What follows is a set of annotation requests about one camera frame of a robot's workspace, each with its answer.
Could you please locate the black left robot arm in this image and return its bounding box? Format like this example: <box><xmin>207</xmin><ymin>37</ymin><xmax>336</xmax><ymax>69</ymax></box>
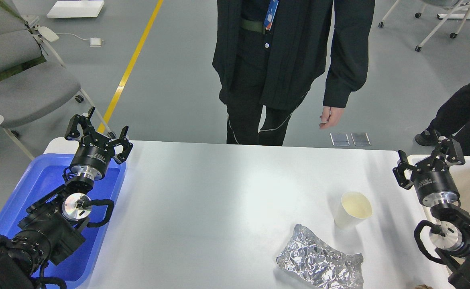
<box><xmin>0</xmin><ymin>107</ymin><xmax>133</xmax><ymax>289</ymax></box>

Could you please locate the white flat board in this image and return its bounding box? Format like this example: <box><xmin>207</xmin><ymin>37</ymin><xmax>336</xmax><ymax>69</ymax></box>
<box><xmin>46</xmin><ymin>0</ymin><xmax>105</xmax><ymax>18</ymax></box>

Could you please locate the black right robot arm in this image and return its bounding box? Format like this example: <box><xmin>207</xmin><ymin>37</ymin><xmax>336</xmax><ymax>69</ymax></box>
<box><xmin>393</xmin><ymin>136</ymin><xmax>470</xmax><ymax>289</ymax></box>

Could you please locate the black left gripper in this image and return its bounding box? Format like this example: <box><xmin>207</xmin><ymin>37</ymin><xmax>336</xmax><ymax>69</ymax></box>
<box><xmin>65</xmin><ymin>106</ymin><xmax>133</xmax><ymax>181</ymax></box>

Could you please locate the grey office chair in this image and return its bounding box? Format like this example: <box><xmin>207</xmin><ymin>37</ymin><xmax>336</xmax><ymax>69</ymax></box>
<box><xmin>0</xmin><ymin>0</ymin><xmax>94</xmax><ymax>159</ymax></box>

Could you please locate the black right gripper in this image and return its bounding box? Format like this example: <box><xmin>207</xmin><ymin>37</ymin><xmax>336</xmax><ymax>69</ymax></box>
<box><xmin>393</xmin><ymin>130</ymin><xmax>466</xmax><ymax>207</ymax></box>

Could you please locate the white rolling table frame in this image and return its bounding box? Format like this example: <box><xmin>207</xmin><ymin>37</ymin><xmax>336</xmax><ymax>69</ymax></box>
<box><xmin>378</xmin><ymin>0</ymin><xmax>470</xmax><ymax>52</ymax></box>

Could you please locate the crumpled aluminium foil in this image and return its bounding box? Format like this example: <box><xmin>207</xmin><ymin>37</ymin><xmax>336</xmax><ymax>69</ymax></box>
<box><xmin>276</xmin><ymin>224</ymin><xmax>364</xmax><ymax>289</ymax></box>

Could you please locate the metal floor plate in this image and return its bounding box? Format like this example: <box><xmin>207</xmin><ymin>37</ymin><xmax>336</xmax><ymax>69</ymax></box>
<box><xmin>350</xmin><ymin>133</ymin><xmax>371</xmax><ymax>147</ymax></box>
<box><xmin>330</xmin><ymin>133</ymin><xmax>351</xmax><ymax>147</ymax></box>

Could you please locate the blue plastic bin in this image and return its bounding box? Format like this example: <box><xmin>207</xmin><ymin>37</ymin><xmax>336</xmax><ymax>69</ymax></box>
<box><xmin>0</xmin><ymin>153</ymin><xmax>126</xmax><ymax>289</ymax></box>

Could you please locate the brown object at edge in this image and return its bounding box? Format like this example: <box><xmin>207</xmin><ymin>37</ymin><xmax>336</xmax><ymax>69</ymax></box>
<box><xmin>414</xmin><ymin>284</ymin><xmax>433</xmax><ymax>289</ymax></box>

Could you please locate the white paper cup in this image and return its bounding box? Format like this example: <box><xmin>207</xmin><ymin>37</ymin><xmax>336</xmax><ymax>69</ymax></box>
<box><xmin>334</xmin><ymin>191</ymin><xmax>374</xmax><ymax>229</ymax></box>

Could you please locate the white power adapter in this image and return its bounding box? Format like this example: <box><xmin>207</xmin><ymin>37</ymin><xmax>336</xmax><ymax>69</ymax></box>
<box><xmin>89</xmin><ymin>38</ymin><xmax>103</xmax><ymax>47</ymax></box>

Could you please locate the person's bare hand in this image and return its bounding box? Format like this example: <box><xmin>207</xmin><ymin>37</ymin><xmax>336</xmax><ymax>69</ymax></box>
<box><xmin>319</xmin><ymin>106</ymin><xmax>345</xmax><ymax>130</ymax></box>

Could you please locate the right metal floor plate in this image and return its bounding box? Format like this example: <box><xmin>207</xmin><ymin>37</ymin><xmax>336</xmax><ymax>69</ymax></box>
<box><xmin>350</xmin><ymin>133</ymin><xmax>371</xmax><ymax>147</ymax></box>

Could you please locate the left metal floor plate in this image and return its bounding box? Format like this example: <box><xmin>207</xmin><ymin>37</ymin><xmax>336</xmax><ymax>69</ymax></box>
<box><xmin>330</xmin><ymin>133</ymin><xmax>351</xmax><ymax>147</ymax></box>

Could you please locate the person in black clothes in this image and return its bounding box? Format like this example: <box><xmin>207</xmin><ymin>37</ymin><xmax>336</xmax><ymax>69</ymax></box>
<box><xmin>212</xmin><ymin>0</ymin><xmax>375</xmax><ymax>146</ymax></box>

